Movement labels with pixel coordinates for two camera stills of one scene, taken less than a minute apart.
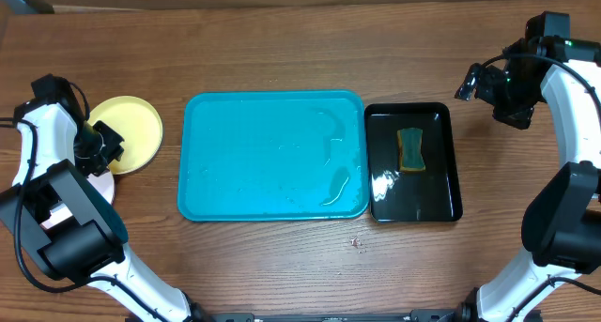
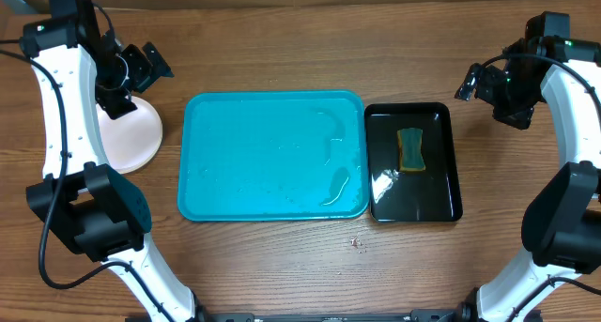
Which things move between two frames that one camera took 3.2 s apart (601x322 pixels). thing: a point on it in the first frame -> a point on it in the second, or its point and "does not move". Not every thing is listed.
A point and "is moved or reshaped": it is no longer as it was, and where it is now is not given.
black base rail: x=415 y=315 does not move
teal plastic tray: x=253 y=155 does not move
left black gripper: x=94 y=168 -> x=147 y=74
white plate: x=103 y=183 is moved or reshaped
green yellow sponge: x=410 y=157 does not move
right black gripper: x=519 y=118 does not move
